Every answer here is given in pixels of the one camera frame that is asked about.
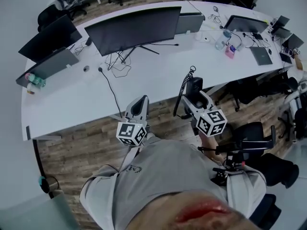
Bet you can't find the person's right forearm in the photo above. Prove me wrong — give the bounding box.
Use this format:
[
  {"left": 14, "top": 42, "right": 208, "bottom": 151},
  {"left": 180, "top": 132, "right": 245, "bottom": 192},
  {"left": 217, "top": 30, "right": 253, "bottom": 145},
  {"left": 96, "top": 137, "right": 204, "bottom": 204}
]
[{"left": 200, "top": 130, "right": 224, "bottom": 163}]

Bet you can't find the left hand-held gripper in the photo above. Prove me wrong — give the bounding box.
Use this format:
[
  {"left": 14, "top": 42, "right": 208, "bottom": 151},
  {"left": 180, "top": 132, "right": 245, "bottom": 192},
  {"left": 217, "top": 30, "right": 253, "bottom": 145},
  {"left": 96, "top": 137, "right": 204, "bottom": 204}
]
[{"left": 116, "top": 94, "right": 151, "bottom": 146}]

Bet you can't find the black chest mount rig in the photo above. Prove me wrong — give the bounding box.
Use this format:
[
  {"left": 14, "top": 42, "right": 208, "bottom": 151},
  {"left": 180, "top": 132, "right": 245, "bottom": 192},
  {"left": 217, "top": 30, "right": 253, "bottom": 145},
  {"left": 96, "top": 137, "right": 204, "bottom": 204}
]
[{"left": 198, "top": 145, "right": 247, "bottom": 185}]

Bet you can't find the black power cable with plug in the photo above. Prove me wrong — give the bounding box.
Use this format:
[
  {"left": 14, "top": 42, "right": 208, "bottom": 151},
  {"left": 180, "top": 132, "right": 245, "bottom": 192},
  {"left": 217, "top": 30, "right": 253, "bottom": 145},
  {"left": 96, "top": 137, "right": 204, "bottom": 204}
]
[{"left": 98, "top": 67, "right": 124, "bottom": 117}]

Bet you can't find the teal and black device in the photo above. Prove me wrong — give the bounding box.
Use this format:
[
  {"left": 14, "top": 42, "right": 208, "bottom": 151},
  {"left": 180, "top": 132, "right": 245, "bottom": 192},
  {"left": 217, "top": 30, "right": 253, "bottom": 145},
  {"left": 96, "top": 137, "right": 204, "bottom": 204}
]
[{"left": 37, "top": 175, "right": 50, "bottom": 194}]

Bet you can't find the green and pink bottle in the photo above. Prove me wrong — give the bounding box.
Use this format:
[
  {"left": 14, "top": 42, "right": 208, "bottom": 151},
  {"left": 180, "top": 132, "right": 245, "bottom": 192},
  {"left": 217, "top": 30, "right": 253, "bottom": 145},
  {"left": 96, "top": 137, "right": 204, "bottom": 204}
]
[{"left": 25, "top": 72, "right": 47, "bottom": 95}]

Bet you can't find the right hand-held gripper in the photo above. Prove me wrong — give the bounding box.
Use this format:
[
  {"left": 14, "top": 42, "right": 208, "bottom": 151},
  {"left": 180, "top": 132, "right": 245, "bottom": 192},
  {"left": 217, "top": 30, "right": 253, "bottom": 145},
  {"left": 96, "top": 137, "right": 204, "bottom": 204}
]
[{"left": 181, "top": 92, "right": 228, "bottom": 138}]

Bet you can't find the pink phone case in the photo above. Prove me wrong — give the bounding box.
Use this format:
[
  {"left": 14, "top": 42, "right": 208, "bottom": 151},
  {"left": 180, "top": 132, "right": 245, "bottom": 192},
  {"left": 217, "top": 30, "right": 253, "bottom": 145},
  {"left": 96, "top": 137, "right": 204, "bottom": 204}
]
[{"left": 224, "top": 45, "right": 237, "bottom": 60}]

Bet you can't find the grey closed laptop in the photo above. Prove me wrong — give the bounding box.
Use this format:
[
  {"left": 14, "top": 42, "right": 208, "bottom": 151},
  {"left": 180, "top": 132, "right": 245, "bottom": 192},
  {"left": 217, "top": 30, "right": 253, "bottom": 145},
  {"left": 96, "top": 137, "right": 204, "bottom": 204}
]
[{"left": 249, "top": 46, "right": 273, "bottom": 66}]

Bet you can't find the black flat monitor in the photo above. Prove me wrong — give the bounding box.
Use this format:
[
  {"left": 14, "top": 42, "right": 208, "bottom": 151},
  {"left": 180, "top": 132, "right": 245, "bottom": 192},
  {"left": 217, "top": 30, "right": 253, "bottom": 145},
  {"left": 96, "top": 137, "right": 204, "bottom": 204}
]
[{"left": 18, "top": 14, "right": 83, "bottom": 63}]

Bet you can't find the black office chair with armrest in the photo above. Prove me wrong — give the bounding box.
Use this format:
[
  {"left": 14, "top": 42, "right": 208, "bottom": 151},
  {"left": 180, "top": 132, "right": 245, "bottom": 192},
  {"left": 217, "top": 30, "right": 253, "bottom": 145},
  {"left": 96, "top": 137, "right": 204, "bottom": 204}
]
[{"left": 215, "top": 122, "right": 276, "bottom": 158}]

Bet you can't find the tangle of black monitor cables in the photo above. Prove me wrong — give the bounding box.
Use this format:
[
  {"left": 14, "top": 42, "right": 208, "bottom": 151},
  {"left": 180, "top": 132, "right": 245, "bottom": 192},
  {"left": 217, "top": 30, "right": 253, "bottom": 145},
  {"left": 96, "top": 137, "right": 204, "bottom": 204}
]
[{"left": 105, "top": 48, "right": 132, "bottom": 79}]

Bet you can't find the white table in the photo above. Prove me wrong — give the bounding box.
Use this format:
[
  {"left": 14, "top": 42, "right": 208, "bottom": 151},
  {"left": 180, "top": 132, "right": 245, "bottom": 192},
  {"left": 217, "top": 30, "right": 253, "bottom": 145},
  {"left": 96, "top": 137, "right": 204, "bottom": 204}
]
[{"left": 21, "top": 0, "right": 295, "bottom": 141}]

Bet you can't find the black tablet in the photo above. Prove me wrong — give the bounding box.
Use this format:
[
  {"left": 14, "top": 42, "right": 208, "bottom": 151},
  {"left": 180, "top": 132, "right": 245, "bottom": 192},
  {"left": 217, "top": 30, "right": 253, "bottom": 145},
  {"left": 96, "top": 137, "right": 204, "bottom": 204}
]
[{"left": 279, "top": 52, "right": 293, "bottom": 65}]

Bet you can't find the black earphone cable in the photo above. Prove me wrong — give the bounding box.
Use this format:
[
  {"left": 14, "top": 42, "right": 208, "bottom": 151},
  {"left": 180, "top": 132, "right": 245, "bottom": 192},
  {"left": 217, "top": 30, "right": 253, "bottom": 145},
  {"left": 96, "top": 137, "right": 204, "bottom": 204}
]
[{"left": 207, "top": 5, "right": 224, "bottom": 25}]

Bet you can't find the small black monitor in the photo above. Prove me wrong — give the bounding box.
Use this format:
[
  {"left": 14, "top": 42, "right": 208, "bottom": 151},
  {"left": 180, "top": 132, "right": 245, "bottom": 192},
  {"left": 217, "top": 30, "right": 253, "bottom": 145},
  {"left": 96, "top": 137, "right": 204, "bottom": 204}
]
[
  {"left": 282, "top": 34, "right": 305, "bottom": 50},
  {"left": 271, "top": 27, "right": 292, "bottom": 39},
  {"left": 272, "top": 15, "right": 291, "bottom": 30}
]

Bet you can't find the person's grey shirt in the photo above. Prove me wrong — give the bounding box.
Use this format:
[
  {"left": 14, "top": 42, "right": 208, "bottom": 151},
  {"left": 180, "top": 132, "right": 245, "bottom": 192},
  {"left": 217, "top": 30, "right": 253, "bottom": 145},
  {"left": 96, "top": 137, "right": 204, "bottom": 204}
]
[{"left": 80, "top": 133, "right": 267, "bottom": 230}]

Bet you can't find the large curved black monitor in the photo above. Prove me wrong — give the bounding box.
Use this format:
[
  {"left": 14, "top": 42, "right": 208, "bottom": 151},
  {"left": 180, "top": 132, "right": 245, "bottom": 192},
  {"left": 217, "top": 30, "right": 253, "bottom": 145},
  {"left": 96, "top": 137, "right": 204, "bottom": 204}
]
[{"left": 84, "top": 6, "right": 182, "bottom": 63}]

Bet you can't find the grey-backed monitor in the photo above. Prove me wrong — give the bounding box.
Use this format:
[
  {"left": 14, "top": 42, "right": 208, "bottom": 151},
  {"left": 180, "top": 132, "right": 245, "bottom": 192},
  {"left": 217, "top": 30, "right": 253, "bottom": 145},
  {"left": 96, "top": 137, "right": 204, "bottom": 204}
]
[
  {"left": 176, "top": 12, "right": 206, "bottom": 35},
  {"left": 15, "top": 47, "right": 80, "bottom": 88}
]

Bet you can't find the clear water bottle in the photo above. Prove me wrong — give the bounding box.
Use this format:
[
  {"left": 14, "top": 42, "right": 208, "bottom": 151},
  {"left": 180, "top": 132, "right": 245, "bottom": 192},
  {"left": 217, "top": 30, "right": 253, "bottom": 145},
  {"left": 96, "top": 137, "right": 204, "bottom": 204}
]
[{"left": 214, "top": 29, "right": 232, "bottom": 51}]

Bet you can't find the person's chin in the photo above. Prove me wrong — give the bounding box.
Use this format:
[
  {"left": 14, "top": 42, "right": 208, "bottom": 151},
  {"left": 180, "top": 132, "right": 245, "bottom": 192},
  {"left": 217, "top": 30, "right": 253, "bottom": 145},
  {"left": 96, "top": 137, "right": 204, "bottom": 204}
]
[{"left": 121, "top": 190, "right": 263, "bottom": 230}]

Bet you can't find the black monitor with cables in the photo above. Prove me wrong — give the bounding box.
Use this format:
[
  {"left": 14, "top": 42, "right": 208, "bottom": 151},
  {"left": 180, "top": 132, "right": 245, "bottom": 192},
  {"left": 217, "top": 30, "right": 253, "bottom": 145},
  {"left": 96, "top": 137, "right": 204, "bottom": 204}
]
[{"left": 224, "top": 15, "right": 269, "bottom": 35}]

